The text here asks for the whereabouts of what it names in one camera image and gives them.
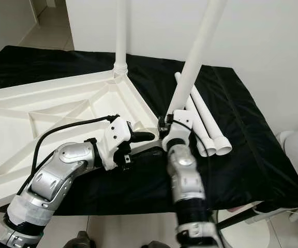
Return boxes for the white plastic table leg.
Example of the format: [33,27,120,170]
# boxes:
[185,85,233,156]
[165,0,229,122]
[174,72,217,157]
[113,0,129,77]

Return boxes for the white plastic table top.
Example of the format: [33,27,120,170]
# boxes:
[0,70,162,212]

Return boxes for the grey robot left foot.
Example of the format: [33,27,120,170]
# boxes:
[69,231,98,248]

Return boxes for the black table cloth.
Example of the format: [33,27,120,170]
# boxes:
[0,45,298,212]

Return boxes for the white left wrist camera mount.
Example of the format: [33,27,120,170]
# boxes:
[97,115,134,170]

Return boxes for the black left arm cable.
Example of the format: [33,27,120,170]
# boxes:
[17,115,118,197]

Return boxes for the white metal frame tube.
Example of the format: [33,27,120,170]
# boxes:
[247,203,298,223]

